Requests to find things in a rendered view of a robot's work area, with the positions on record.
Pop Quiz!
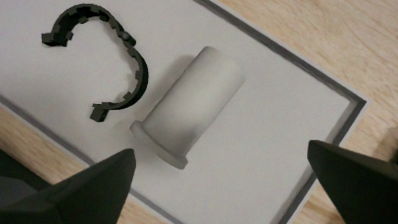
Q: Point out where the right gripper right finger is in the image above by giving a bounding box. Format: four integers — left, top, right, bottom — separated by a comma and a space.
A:
307, 140, 398, 224

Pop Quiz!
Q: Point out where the grey tube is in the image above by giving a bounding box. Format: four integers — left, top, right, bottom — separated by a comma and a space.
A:
130, 46, 246, 170

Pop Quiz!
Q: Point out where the light grey flat tray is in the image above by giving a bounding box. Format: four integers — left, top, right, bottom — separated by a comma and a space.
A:
0, 0, 373, 224

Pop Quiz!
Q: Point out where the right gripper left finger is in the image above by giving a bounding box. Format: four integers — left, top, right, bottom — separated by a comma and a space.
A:
0, 148, 136, 224

